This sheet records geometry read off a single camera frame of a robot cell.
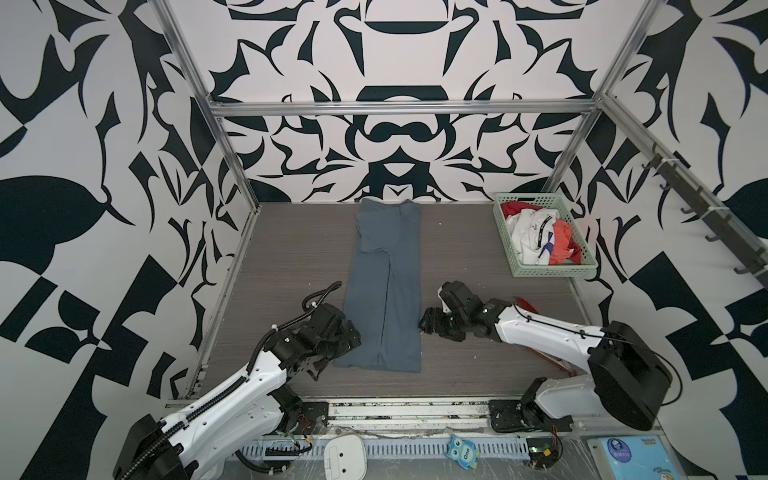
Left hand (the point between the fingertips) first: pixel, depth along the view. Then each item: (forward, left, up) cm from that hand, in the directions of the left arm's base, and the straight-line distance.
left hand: (352, 337), depth 80 cm
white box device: (-25, +1, -4) cm, 26 cm away
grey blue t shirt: (+14, -9, -6) cm, 18 cm away
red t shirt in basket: (+28, -68, 0) cm, 74 cm away
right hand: (+3, -20, -2) cm, 20 cm away
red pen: (+11, -50, -5) cm, 52 cm away
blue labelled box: (-28, -61, -1) cm, 67 cm away
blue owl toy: (-25, -26, -5) cm, 36 cm away
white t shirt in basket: (+32, -58, +2) cm, 66 cm away
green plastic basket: (+45, -75, -1) cm, 88 cm away
